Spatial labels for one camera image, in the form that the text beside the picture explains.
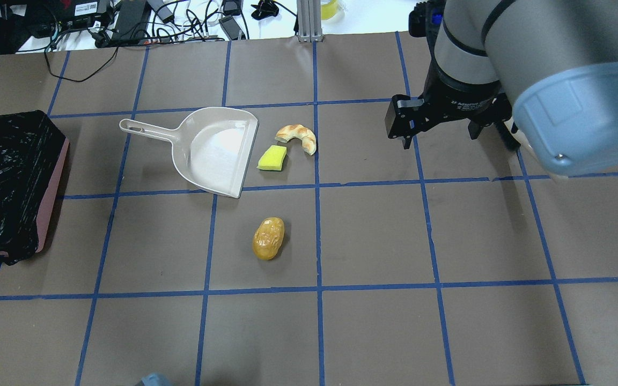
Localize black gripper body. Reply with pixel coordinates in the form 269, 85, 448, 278
385, 64, 512, 139

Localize toy croissant bread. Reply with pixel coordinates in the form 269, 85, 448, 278
275, 124, 318, 155

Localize yellow green sponge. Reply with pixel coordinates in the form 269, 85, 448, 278
257, 145, 288, 172

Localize yellow toy potato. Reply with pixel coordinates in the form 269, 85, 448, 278
252, 217, 285, 261

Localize beige plastic dustpan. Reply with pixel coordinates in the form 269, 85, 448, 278
119, 107, 259, 199

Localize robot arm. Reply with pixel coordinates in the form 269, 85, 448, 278
385, 1, 618, 176

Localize pink bin with black bag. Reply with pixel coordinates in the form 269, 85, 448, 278
0, 110, 66, 265

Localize yellow tape roll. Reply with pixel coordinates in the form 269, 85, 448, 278
320, 0, 343, 20

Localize black power adapter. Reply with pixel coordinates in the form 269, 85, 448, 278
109, 1, 148, 46

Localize aluminium frame post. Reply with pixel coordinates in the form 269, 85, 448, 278
296, 0, 324, 42

